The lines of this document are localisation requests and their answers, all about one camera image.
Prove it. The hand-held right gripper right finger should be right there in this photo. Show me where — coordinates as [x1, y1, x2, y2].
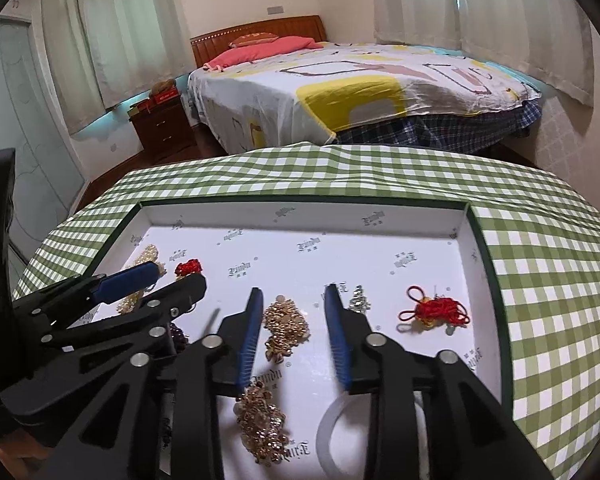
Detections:
[324, 283, 551, 480]

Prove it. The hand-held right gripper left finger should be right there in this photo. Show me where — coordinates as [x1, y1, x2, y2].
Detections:
[45, 287, 264, 480]

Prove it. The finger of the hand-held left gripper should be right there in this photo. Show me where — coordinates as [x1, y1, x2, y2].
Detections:
[11, 261, 161, 330]
[0, 273, 208, 423]

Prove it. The cream pearl necklace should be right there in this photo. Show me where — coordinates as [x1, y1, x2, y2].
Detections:
[116, 244, 167, 314]

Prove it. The gold pendant with red tassel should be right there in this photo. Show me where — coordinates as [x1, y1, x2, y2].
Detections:
[174, 258, 204, 279]
[398, 285, 472, 335]

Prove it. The gold cluster earring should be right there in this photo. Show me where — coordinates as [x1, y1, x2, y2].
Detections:
[234, 381, 291, 467]
[262, 297, 311, 366]

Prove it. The small silver rhinestone brooch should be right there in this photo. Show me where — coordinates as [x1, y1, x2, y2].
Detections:
[348, 285, 374, 316]

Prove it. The dark red bead bracelet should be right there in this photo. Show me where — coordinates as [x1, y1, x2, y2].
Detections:
[169, 323, 189, 352]

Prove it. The dark green cardboard tray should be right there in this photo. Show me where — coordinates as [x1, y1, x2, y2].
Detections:
[87, 200, 515, 480]

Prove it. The white bangle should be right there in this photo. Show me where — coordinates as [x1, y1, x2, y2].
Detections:
[317, 394, 431, 480]

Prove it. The pale glass wardrobe door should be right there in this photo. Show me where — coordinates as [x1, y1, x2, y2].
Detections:
[0, 16, 87, 262]

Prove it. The dark wooden nightstand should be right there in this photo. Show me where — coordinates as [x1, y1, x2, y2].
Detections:
[130, 95, 197, 165]

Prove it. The white curtain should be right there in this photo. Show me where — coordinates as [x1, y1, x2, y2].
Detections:
[80, 0, 192, 112]
[452, 0, 596, 107]
[371, 0, 462, 52]
[40, 0, 107, 134]

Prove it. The green checked tablecloth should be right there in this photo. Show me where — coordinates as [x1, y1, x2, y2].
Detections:
[12, 144, 600, 480]

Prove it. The blue plaid bed skirt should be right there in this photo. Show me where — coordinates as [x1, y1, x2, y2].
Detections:
[337, 100, 542, 155]

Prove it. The patterned white bedsheet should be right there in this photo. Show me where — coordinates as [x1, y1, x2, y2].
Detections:
[187, 42, 542, 157]

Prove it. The pink pillow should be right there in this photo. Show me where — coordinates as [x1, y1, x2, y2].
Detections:
[202, 36, 325, 72]

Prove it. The orange pillow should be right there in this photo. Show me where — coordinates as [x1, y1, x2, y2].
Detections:
[229, 32, 280, 50]

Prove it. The wooden headboard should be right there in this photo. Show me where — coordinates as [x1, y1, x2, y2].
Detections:
[190, 15, 328, 69]

